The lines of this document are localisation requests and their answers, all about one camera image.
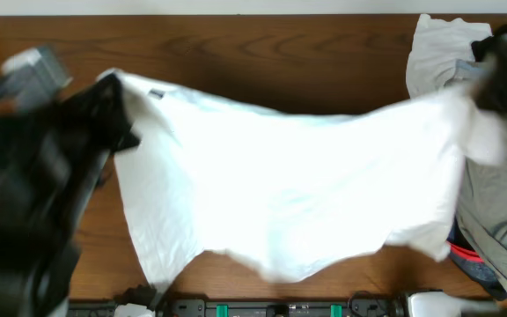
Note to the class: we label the grey khaki trousers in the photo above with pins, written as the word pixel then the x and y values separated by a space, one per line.
pixel 482 210

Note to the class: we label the navy red shorts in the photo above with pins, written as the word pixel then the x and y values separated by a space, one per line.
pixel 464 256

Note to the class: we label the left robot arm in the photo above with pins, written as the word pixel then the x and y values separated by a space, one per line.
pixel 51 159

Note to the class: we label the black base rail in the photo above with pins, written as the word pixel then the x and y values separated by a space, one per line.
pixel 147 302

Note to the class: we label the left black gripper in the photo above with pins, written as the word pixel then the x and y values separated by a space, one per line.
pixel 91 121

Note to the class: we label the white t-shirt with black tag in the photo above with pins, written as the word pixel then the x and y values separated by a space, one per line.
pixel 288 195

